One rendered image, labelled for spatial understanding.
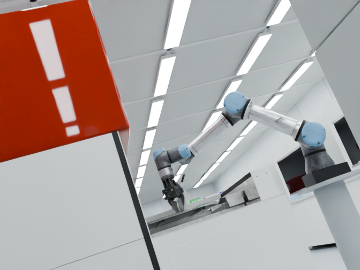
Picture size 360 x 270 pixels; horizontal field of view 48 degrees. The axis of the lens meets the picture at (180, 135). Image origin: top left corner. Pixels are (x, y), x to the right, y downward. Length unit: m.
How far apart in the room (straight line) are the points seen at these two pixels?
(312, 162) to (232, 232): 0.68
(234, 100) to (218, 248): 0.79
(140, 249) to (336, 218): 1.08
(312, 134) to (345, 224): 0.46
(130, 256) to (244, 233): 0.51
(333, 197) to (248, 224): 0.58
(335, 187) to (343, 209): 0.11
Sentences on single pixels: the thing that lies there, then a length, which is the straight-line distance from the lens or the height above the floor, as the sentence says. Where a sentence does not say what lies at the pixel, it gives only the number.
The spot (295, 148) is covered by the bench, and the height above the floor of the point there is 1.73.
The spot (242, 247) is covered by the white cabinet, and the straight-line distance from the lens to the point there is 1.72.
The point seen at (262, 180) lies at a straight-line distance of 1.86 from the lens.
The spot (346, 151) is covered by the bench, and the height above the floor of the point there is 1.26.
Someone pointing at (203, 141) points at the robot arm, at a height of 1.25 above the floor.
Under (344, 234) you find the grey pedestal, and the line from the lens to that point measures 2.17.
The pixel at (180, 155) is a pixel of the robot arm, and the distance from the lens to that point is 2.12.
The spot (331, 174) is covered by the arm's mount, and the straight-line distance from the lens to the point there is 2.15.
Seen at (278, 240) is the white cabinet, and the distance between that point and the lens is 1.77.
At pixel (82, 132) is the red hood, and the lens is 1.53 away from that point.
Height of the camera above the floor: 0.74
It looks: 15 degrees up
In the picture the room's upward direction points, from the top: 20 degrees counter-clockwise
